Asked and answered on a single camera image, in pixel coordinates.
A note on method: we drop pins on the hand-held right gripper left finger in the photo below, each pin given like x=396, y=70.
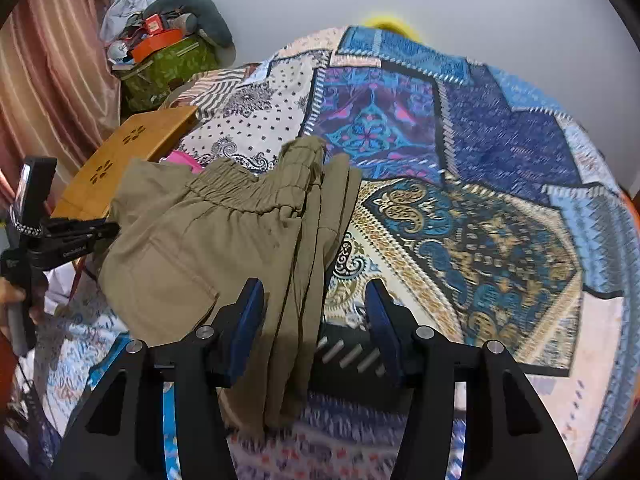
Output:
x=245, y=325

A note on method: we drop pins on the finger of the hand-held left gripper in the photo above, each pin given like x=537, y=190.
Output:
x=85, y=227
x=75, y=251

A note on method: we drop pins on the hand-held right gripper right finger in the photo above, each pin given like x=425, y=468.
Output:
x=382, y=325

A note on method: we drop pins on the khaki pants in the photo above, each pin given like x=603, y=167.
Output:
x=200, y=240

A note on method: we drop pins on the person's left hand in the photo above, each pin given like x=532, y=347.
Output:
x=11, y=296

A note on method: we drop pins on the wooden lap desk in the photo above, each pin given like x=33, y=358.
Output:
x=135, y=135

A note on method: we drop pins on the pink cloth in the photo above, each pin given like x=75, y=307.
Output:
x=182, y=160

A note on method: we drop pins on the striped brown curtain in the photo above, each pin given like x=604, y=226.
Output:
x=45, y=70

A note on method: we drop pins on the green storage box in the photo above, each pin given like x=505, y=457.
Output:
x=170, y=67

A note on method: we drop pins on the blue patchwork blanket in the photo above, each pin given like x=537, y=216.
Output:
x=475, y=160

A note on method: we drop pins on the orange box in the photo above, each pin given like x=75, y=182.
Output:
x=160, y=42

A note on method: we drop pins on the striped orange white blanket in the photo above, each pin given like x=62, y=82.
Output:
x=225, y=87

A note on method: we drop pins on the white crumpled cloth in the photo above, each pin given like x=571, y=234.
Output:
x=127, y=7

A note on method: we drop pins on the small red box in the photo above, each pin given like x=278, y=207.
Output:
x=154, y=23

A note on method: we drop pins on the grey neck pillow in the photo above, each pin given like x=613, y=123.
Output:
x=210, y=15

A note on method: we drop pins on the yellow curved tube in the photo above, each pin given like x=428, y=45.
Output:
x=390, y=25

